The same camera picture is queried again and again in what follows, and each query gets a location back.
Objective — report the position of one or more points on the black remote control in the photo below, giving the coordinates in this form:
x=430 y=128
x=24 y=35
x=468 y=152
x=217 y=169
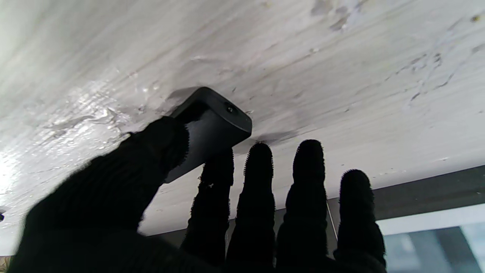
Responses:
x=216 y=121

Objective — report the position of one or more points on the long dark low bench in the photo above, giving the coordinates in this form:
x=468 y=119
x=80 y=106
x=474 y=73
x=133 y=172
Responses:
x=435 y=189

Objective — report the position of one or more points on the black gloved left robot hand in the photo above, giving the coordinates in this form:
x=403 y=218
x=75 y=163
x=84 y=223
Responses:
x=94 y=212

